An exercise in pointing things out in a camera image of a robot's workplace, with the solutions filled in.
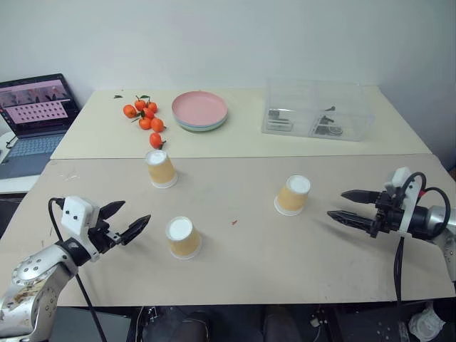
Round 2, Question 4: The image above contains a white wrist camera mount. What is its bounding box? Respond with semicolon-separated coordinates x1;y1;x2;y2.
383;166;423;238
61;195;101;263

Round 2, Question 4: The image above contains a crumpled white plastic bag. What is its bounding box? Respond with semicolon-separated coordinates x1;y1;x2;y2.
407;307;447;340

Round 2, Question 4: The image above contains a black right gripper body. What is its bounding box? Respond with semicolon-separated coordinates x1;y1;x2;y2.
370;191;408;239

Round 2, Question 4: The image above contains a dark round metal part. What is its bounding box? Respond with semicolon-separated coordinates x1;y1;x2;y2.
314;124;344;138

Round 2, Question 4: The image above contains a clear plastic compartment box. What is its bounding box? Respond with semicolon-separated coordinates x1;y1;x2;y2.
261;78;375;143

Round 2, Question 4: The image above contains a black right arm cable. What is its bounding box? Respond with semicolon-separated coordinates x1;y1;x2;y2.
393;172;452;304

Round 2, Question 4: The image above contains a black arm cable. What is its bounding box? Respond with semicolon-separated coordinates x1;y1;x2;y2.
48;197;108;342
393;172;452;304

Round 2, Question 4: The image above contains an open grey laptop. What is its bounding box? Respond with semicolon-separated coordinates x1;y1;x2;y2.
0;73;83;181

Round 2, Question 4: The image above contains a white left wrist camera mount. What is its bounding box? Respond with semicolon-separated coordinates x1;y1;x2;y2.
61;195;101;263

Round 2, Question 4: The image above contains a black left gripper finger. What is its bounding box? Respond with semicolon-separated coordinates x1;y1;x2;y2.
119;214;152;247
98;200;127;227

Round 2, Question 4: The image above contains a light blue plastic plate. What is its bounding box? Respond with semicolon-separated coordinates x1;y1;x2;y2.
172;113;229;129

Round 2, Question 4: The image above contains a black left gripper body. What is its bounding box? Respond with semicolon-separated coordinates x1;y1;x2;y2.
87;221;123;255

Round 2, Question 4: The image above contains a pink plastic plate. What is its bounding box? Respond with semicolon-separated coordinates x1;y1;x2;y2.
171;90;229;124

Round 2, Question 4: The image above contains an orange paper cup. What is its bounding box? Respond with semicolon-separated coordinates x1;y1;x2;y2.
165;215;203;261
144;149;179;190
274;174;311;217

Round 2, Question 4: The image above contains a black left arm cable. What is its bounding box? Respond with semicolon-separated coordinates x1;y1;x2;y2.
48;197;108;342

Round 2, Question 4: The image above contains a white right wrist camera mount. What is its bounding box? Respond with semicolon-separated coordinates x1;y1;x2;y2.
383;166;423;238

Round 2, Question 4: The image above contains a light green plastic plate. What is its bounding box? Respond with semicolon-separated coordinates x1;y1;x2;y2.
175;119;229;134

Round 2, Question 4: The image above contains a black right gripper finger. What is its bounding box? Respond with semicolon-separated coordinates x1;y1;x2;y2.
327;209;375;234
341;190;383;205

